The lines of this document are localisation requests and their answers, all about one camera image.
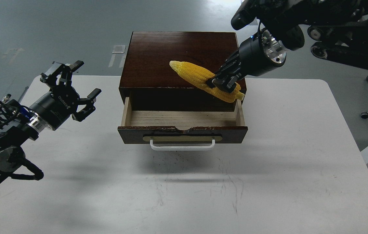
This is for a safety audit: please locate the dark wooden drawer cabinet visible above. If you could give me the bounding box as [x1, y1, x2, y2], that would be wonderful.
[119, 31, 247, 112]

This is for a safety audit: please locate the yellow corn cob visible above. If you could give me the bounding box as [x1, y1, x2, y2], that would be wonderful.
[169, 60, 245, 103]

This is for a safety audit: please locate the wooden drawer with white handle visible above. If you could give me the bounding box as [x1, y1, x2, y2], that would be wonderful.
[118, 98, 248, 151]

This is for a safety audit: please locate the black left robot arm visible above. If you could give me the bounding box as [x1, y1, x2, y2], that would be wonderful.
[0, 60, 101, 184]

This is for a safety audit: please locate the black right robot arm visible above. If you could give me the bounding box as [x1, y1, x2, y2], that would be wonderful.
[206, 0, 368, 93]

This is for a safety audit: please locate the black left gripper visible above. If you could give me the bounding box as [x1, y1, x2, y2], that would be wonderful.
[30, 60, 102, 130]

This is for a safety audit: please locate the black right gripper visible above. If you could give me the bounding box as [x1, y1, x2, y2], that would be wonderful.
[206, 31, 287, 93]

